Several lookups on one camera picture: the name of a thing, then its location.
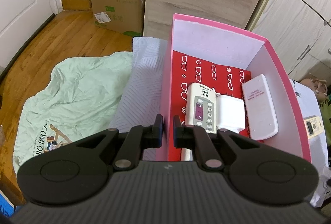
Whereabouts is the brown cardboard box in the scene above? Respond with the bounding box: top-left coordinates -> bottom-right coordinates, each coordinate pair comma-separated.
91,0 -> 145,37

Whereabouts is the white power adapter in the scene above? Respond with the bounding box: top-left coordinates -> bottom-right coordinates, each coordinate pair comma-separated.
216,95 -> 246,133

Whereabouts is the white door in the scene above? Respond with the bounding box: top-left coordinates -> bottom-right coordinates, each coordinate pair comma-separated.
1,0 -> 53,72

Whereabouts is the white TCL remote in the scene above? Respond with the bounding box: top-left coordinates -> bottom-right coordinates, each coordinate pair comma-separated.
242,74 -> 279,141

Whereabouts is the red patterned box liner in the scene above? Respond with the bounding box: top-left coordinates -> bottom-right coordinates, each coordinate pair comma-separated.
161,50 -> 252,161

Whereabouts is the light wood wardrobe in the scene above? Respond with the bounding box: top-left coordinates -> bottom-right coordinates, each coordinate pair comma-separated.
246,0 -> 330,81

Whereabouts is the pink cardboard box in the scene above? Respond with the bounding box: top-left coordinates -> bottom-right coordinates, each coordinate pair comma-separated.
157,14 -> 312,161

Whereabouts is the cream grey-screen remote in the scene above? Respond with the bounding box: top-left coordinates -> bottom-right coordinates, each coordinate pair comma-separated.
303,116 -> 324,139

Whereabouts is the cream purple-button remote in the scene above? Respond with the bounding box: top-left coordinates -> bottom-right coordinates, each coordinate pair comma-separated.
185,82 -> 217,133

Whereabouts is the green bag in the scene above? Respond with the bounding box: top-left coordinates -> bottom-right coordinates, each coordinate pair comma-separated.
319,95 -> 331,146

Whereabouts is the mint green cloth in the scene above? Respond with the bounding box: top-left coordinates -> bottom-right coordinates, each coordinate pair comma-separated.
12,52 -> 133,171

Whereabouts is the small white charger cube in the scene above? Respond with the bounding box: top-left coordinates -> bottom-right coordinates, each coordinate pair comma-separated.
181,148 -> 193,161

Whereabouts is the beige pink handbag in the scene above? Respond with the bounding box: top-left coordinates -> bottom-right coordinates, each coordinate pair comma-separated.
300,78 -> 328,102

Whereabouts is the white patterned table cloth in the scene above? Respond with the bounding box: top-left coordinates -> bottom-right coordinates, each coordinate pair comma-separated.
108,36 -> 169,161

